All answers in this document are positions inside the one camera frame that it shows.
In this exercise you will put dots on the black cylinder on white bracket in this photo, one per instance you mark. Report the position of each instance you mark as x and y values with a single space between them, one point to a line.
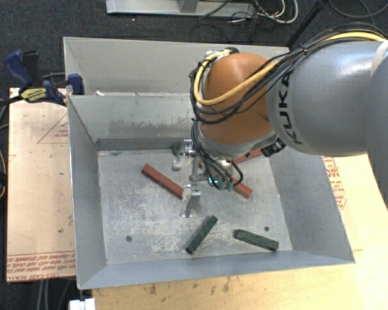
273 147

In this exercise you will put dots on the dark green flat block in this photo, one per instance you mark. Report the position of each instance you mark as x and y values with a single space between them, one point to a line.
201 234
256 239

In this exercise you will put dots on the grey metal bin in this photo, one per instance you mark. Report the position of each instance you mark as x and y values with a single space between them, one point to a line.
142 192

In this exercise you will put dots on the brown cardboard board red print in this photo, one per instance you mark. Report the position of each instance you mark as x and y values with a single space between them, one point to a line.
38 186

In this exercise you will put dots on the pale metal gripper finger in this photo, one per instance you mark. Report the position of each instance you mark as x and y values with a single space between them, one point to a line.
191 194
188 148

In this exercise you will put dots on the red-brown flat block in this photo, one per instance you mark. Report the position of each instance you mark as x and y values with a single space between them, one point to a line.
244 190
250 156
163 181

